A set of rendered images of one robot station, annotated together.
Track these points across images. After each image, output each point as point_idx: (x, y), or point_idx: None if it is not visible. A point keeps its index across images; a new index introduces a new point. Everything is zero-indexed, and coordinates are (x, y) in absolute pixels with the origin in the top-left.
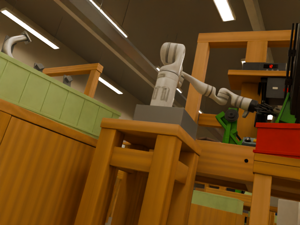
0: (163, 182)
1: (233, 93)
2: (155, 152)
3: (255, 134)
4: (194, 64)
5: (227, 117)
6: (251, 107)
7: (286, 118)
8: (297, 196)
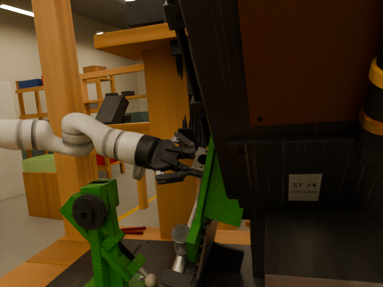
0: None
1: (92, 129)
2: None
3: (188, 166)
4: (36, 21)
5: (79, 222)
6: (141, 163)
7: (219, 212)
8: None
